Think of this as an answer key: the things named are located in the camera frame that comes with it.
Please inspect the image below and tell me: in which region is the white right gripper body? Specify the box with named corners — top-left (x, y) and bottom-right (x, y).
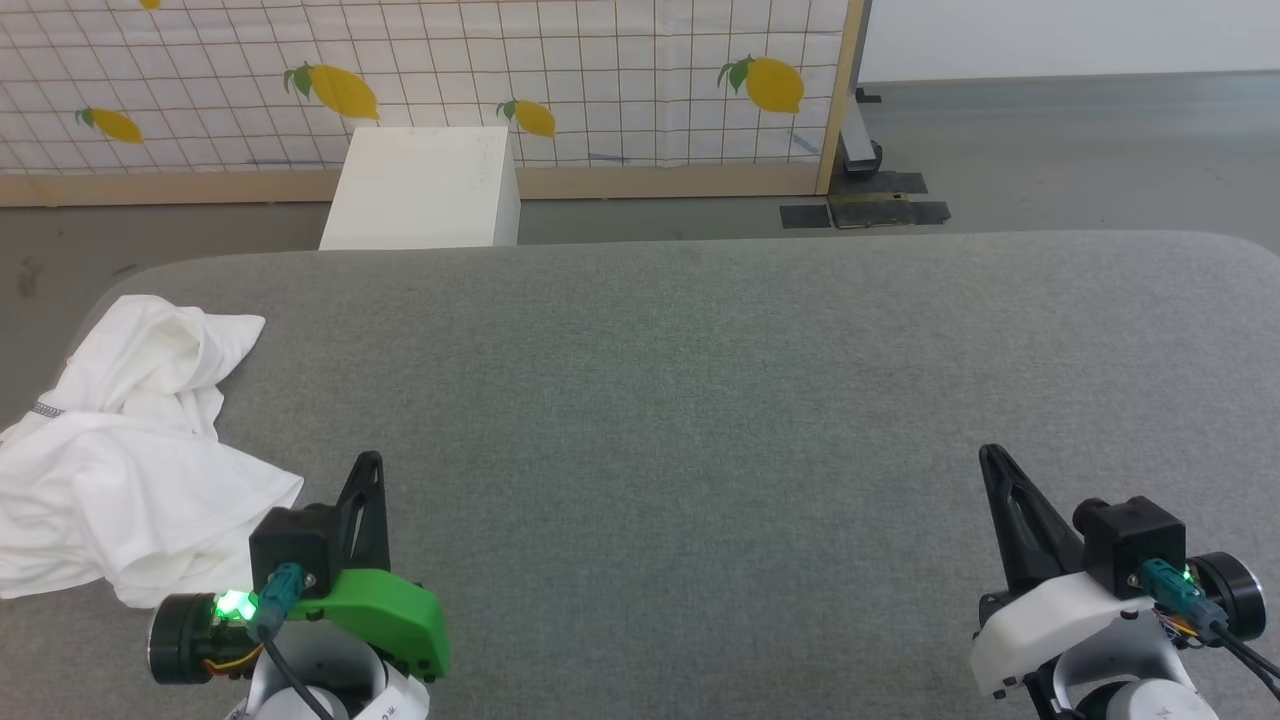
top-left (968, 552), bottom-right (1267, 701)

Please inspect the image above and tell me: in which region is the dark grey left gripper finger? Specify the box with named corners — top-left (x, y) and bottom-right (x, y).
top-left (333, 451), bottom-right (393, 601)

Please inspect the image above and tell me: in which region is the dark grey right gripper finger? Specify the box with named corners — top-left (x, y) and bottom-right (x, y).
top-left (978, 444), bottom-right (1087, 593)

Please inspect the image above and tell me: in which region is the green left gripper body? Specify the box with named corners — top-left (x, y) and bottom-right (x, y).
top-left (148, 568), bottom-right (452, 688)

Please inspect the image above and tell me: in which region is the white t-shirt with logo patch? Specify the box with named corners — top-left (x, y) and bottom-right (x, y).
top-left (0, 295), bottom-right (305, 609)

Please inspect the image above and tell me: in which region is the white rectangular box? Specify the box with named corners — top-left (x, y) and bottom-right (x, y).
top-left (318, 126), bottom-right (522, 251)

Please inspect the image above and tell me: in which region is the grey metal partition foot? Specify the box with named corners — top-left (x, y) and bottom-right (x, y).
top-left (838, 88), bottom-right (885, 181)

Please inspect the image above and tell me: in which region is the lemon print partition screen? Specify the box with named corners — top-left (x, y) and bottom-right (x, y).
top-left (0, 0), bottom-right (867, 208)

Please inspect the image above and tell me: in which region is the white cable label tag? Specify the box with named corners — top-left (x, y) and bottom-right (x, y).
top-left (358, 665), bottom-right (432, 720)

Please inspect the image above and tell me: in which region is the left camera cable teal plug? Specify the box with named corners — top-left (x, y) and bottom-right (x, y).
top-left (246, 562), bottom-right (337, 720)

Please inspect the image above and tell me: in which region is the camera cable teal plug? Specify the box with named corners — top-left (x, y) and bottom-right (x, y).
top-left (1140, 558), bottom-right (1280, 701)
top-left (246, 562), bottom-right (337, 720)

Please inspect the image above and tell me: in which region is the right camera cable teal plug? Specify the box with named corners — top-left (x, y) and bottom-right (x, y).
top-left (1140, 558), bottom-right (1280, 701)

